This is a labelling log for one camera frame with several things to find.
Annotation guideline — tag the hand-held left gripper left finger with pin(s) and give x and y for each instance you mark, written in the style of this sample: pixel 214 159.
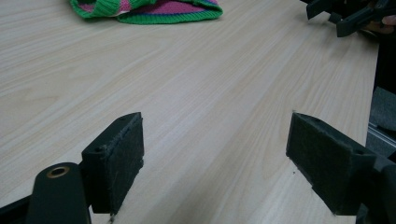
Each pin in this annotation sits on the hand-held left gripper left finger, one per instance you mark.
pixel 113 161

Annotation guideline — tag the aluminium frame rail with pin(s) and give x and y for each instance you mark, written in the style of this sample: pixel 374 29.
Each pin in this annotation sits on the aluminium frame rail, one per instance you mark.
pixel 381 134

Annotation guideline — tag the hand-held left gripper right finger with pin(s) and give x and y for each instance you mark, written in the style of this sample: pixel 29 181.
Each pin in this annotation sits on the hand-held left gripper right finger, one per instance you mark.
pixel 330 165

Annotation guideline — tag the green and pink knit hat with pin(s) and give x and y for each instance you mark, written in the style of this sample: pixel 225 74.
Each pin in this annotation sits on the green and pink knit hat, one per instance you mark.
pixel 174 12

